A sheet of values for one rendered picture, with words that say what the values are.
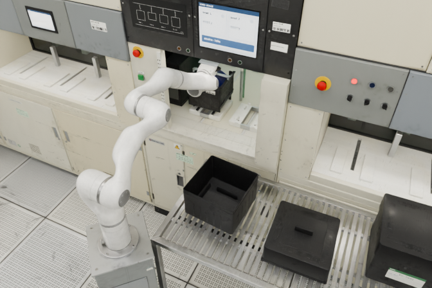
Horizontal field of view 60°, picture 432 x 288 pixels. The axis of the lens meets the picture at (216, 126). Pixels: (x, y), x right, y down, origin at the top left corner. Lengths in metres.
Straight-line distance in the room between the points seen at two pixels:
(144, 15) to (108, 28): 0.26
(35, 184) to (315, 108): 2.41
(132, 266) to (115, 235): 0.18
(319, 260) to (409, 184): 0.69
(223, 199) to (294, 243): 0.45
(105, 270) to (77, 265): 0.99
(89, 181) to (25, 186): 1.87
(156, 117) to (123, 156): 0.21
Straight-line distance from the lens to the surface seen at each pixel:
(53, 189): 3.31
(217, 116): 2.28
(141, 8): 1.90
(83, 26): 2.19
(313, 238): 1.78
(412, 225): 1.77
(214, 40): 1.76
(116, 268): 1.82
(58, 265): 2.85
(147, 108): 1.62
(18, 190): 3.42
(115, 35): 2.07
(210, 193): 2.00
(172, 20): 1.83
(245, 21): 1.65
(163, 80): 1.67
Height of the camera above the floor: 2.29
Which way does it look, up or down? 39 degrees down
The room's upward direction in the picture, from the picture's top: straight up
